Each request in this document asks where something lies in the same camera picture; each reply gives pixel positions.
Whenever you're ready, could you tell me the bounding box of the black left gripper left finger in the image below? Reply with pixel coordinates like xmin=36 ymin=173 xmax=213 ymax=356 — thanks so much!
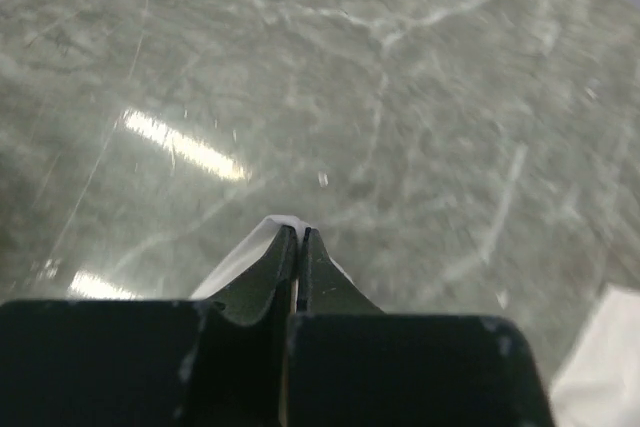
xmin=209 ymin=225 xmax=297 ymax=426

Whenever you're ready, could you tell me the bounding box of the white t-shirt with red print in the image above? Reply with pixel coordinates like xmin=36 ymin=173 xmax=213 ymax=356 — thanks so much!
xmin=191 ymin=215 xmax=639 ymax=426

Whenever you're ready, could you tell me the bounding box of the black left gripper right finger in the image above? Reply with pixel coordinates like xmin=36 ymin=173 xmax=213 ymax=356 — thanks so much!
xmin=294 ymin=227 xmax=386 ymax=427

